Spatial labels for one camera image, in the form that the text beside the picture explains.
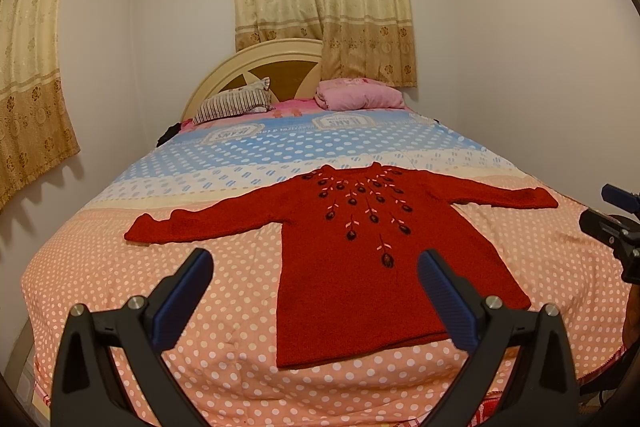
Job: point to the red knitted embroidered sweater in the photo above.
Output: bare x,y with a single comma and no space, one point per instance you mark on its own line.
350,244

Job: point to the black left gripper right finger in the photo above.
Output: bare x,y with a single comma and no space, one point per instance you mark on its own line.
541,389

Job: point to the pink bed sheet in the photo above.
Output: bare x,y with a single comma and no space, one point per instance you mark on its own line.
287,109

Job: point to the striped pillow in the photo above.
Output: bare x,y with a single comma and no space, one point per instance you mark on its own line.
252,98

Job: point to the cream wooden headboard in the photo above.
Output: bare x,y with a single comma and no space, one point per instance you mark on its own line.
292,64

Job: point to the beige side window curtain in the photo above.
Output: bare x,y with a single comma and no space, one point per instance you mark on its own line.
36,132

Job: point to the dark object beside bed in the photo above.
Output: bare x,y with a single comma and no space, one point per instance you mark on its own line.
168,134

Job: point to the beige window curtain right panel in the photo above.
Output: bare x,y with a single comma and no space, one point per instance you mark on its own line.
369,38

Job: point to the pink pillow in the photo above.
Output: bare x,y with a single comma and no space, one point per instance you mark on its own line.
342,94

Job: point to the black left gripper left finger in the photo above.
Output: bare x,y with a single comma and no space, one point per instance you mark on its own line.
87,388

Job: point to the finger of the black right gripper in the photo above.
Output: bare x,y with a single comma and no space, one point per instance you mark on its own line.
621,199
605,229

